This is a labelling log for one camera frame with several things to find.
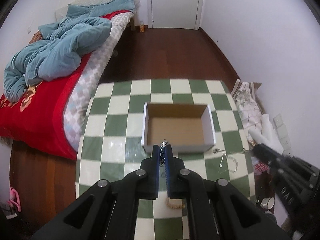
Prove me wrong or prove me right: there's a floral folded bedding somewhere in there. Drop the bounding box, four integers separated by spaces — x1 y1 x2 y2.
231 79 265 147

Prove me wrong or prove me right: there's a wooden bead bracelet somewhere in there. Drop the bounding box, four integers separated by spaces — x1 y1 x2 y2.
165 196 187 211

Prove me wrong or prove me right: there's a white red plastic bag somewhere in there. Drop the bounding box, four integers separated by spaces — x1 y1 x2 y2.
251 156 270 176

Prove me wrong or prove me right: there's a thin silver necklace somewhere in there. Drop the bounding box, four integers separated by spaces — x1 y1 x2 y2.
218 153 238 173

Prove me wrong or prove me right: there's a white mug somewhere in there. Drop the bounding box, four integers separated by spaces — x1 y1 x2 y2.
260 197 275 210

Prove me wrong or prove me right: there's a white cloth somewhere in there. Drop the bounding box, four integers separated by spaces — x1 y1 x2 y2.
248 114 284 154

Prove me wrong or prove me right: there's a white wall socket strip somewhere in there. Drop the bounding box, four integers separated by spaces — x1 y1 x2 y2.
273 114 292 156

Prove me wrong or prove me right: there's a green white checkered tablecloth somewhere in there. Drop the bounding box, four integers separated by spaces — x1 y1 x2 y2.
75 78 257 240

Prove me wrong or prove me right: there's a silver chain bracelet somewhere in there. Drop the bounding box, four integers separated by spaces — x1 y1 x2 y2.
159 140 169 167

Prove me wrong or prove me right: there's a teal quilted duvet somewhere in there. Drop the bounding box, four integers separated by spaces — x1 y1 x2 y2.
3 0 136 103

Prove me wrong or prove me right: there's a grey checkered mattress sheet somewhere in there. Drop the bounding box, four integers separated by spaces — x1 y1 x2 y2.
63 12 133 151

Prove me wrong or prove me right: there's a pink hanger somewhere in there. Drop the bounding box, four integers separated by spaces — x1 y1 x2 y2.
7 187 21 212

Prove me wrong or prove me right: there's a white cardboard box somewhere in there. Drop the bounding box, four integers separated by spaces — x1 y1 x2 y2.
141 102 216 153

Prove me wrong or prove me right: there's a white door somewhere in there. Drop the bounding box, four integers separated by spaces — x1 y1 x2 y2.
151 0 199 29

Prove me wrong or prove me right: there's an orange bottle on floor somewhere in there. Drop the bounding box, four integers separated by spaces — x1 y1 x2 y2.
139 21 145 33

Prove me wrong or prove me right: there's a red bed blanket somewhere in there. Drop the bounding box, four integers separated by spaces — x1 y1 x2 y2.
1 10 129 160

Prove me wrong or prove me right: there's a wooden bed frame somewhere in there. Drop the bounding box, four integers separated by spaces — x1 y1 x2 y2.
129 17 136 31

